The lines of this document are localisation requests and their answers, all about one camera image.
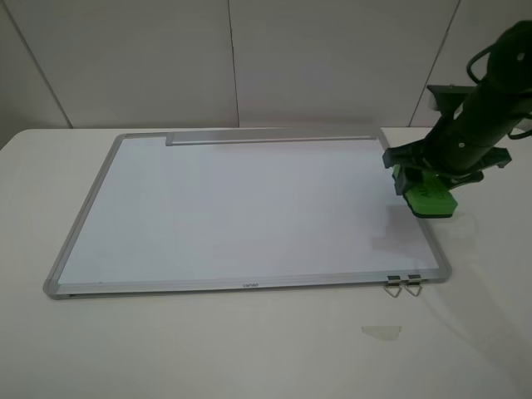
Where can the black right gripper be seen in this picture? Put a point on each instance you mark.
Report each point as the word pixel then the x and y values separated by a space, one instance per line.
pixel 462 143

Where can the green whiteboard eraser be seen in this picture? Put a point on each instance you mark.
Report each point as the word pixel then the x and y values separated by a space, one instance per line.
pixel 428 197

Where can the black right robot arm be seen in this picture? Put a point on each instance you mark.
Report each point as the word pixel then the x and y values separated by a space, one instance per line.
pixel 508 70

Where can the white aluminium-framed whiteboard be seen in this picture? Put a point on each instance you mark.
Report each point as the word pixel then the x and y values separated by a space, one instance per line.
pixel 194 211

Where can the right metal hanging clip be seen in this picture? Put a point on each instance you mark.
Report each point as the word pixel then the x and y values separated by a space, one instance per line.
pixel 414 284

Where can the metal hanging clip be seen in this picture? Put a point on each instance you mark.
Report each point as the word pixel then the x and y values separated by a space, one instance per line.
pixel 414 284
pixel 393 286

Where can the left metal hanging clip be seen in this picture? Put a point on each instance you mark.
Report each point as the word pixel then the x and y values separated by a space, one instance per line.
pixel 393 286

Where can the clear tape piece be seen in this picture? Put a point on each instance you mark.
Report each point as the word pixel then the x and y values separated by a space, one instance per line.
pixel 385 333

